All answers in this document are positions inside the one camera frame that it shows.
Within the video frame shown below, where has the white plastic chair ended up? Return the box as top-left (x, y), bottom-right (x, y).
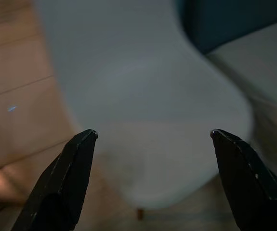
top-left (36, 0), bottom-right (253, 221)

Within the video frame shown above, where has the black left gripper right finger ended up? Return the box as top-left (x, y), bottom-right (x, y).
top-left (210, 129), bottom-right (277, 231)

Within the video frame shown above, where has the teal upholstered headboard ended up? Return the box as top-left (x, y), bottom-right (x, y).
top-left (176, 0), bottom-right (277, 55)

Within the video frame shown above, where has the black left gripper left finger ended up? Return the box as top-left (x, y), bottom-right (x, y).
top-left (12, 129), bottom-right (98, 231)

